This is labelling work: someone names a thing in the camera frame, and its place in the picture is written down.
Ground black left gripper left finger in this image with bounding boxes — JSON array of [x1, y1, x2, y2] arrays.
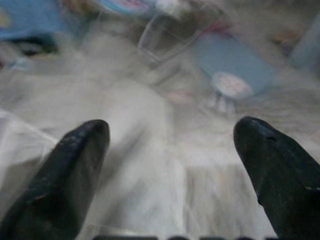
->
[[0, 119, 111, 240]]

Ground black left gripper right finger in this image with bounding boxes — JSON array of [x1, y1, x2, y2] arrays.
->
[[233, 116, 320, 240]]

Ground pale blue cushion white face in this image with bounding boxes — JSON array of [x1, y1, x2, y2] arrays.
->
[[191, 33, 277, 113]]

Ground white plastic folding table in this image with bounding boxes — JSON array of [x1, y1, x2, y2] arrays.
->
[[137, 12, 201, 68]]

